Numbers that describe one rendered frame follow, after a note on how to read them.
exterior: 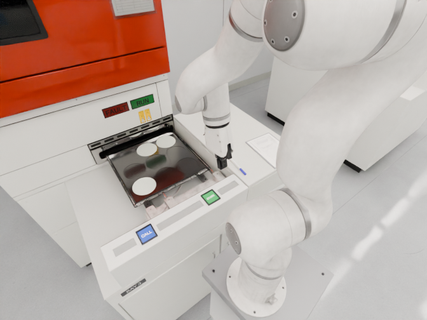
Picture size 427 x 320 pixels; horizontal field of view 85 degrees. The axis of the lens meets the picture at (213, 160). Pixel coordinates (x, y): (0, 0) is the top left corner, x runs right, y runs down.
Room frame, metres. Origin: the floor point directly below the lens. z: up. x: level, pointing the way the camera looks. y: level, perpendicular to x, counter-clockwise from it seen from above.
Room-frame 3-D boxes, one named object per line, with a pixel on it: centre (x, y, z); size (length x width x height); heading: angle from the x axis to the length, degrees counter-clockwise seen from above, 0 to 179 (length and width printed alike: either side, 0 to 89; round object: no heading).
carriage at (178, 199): (0.60, 0.10, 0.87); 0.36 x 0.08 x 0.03; 126
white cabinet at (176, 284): (0.76, 0.15, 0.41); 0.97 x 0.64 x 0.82; 126
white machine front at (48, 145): (0.87, 0.56, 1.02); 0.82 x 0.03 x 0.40; 126
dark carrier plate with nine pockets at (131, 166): (0.80, 0.27, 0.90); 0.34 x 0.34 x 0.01; 36
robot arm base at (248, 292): (0.27, -0.14, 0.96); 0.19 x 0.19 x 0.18
